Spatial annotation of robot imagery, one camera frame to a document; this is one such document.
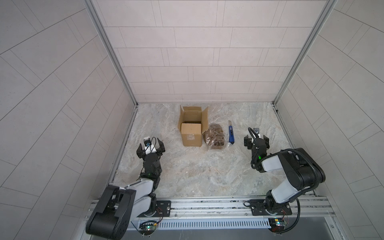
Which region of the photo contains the blue utility knife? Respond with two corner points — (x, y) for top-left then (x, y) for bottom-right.
(229, 120), (235, 145)

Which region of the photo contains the clear bag of brown contents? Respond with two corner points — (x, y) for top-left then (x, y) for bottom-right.
(203, 124), (227, 150)

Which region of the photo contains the brown cardboard express box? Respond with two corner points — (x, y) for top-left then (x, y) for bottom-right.
(178, 106), (209, 147)

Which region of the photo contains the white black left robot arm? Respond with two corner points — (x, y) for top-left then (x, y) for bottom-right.
(86, 137), (166, 240)

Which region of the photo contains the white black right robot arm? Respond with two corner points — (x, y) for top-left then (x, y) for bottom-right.
(244, 136), (326, 216)

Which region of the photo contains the left green circuit board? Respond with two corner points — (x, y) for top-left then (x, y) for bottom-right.
(140, 221), (159, 233)

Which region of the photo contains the green circuit board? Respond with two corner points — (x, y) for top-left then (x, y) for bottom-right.
(268, 218), (286, 233)
(140, 221), (159, 233)

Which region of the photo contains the white slotted vent strip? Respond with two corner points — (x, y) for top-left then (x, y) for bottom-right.
(158, 218), (271, 230)

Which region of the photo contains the right green circuit board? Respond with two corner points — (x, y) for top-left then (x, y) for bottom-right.
(268, 218), (286, 233)

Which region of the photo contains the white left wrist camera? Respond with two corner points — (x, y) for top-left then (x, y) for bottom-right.
(144, 137), (157, 155)

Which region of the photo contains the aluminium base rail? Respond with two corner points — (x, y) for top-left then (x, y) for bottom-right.
(157, 195), (336, 220)

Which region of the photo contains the black corrugated cable conduit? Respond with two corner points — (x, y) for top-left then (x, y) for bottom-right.
(247, 127), (327, 234)

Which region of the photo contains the aluminium right corner post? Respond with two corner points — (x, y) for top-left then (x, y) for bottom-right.
(272, 0), (338, 108)

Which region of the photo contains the aluminium corner post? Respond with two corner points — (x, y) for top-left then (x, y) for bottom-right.
(84, 0), (139, 108)
(272, 0), (338, 108)

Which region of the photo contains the aluminium left corner post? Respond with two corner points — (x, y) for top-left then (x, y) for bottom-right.
(84, 0), (139, 108)

